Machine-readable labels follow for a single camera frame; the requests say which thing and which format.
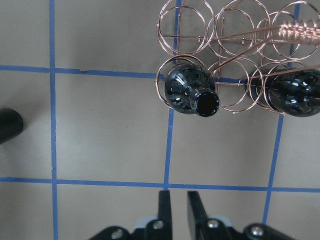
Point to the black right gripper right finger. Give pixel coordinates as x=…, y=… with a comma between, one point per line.
x=217, y=227

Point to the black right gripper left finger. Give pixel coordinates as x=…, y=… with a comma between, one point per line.
x=155, y=228

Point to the dark wine bottle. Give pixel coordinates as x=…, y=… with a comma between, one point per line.
x=295, y=93
x=190, y=89
x=11, y=124

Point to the copper wire bottle basket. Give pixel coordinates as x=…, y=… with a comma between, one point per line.
x=231, y=38

